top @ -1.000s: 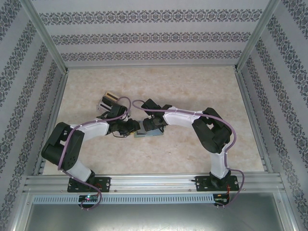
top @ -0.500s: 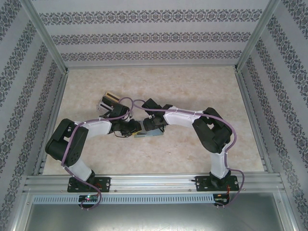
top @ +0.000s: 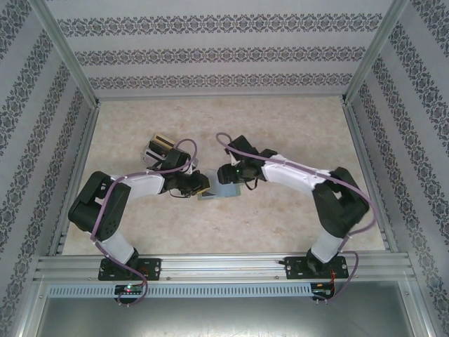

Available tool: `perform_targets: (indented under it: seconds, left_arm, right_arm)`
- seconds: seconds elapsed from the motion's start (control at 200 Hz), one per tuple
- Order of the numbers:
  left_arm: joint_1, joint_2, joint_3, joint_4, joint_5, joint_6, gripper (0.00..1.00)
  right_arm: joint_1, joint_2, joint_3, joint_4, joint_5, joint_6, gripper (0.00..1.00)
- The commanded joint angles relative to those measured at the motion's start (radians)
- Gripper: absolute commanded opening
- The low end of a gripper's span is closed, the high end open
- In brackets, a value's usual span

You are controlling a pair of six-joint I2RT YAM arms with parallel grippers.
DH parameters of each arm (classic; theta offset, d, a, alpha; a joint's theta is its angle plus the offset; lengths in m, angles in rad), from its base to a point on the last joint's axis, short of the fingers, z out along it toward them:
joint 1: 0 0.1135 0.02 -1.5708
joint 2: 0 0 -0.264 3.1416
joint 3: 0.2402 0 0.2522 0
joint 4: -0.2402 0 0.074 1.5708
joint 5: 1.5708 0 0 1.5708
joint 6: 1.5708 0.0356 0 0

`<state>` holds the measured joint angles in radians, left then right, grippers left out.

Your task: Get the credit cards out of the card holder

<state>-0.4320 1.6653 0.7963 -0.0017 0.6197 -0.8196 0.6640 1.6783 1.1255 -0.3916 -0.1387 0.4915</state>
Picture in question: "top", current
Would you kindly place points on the aluminium table side rail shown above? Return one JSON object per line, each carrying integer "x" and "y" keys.
{"x": 86, "y": 140}
{"x": 358, "y": 140}

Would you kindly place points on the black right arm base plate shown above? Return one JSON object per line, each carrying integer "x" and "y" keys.
{"x": 293, "y": 268}

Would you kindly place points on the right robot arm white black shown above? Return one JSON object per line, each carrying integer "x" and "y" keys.
{"x": 291, "y": 173}

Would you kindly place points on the aluminium front frame bar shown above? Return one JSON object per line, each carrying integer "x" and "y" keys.
{"x": 417, "y": 309}
{"x": 29, "y": 309}

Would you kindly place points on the pale card with black stripe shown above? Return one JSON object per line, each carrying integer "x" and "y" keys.
{"x": 156, "y": 153}

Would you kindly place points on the yellow card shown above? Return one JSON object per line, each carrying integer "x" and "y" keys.
{"x": 202, "y": 191}

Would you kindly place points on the clear plastic box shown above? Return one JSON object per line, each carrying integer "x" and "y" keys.
{"x": 145, "y": 154}

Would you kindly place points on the aluminium frame post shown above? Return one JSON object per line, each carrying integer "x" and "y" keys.
{"x": 372, "y": 52}
{"x": 66, "y": 52}

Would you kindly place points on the aluminium mounting rail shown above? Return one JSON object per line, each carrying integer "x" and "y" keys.
{"x": 224, "y": 267}

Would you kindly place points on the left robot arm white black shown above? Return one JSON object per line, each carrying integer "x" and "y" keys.
{"x": 147, "y": 182}

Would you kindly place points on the grey sheet metal panel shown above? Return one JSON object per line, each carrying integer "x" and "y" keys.
{"x": 224, "y": 316}

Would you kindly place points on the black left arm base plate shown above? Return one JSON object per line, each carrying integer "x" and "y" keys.
{"x": 154, "y": 268}

